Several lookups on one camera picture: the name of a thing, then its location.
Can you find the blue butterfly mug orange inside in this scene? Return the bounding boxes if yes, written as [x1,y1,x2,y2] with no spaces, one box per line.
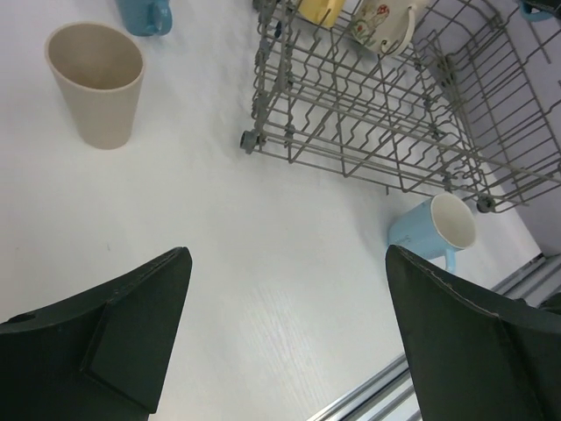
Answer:
[518,0,560,23]

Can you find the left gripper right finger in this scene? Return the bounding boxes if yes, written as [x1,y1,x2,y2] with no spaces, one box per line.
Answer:
[385,245,560,420]

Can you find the floral cream mug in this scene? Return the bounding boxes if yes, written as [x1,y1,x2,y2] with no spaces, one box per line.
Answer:
[350,0,430,56]

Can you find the beige tumbler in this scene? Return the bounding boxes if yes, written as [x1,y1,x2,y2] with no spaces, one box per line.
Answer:
[45,21,146,150]

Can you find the light blue mug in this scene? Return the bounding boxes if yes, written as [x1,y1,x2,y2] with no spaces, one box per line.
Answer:
[387,193,477,274]

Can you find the yellow mug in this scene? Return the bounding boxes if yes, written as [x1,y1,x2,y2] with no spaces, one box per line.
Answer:
[298,0,345,28]

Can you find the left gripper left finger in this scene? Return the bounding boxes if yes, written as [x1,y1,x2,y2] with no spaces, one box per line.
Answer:
[1,247,193,420]

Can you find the dark blue mug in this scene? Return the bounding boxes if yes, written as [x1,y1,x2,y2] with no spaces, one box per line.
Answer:
[116,0,173,37]

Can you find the grey wire dish rack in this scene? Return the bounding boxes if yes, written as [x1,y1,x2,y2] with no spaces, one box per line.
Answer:
[240,1,560,213]

